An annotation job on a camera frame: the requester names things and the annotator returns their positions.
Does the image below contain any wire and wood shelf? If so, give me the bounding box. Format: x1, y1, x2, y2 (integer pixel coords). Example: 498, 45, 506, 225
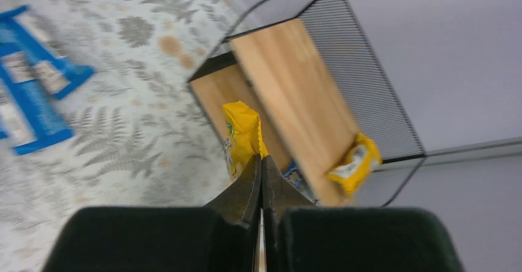
187, 0, 427, 208

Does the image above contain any blue candy bag long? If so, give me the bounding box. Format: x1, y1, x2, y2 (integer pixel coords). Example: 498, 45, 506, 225
1, 65, 73, 155

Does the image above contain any floral table mat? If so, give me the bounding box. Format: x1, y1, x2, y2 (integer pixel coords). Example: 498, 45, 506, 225
1, 0, 238, 271

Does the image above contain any yellow candy bag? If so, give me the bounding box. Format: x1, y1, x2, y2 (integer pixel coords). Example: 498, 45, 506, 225
327, 133, 382, 199

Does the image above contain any blue candy bag right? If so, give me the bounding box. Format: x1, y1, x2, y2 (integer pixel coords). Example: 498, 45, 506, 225
1, 5, 95, 100

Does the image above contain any yellow m&m bag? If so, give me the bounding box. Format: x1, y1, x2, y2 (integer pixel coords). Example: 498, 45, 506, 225
222, 101, 268, 181

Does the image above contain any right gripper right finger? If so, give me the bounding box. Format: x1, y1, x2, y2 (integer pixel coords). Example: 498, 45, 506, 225
262, 156, 464, 271

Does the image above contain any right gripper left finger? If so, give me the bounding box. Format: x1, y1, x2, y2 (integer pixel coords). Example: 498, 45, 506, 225
43, 156, 262, 271

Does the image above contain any blue m&m candy bag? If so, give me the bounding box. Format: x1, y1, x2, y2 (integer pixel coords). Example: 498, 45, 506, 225
283, 160, 319, 205

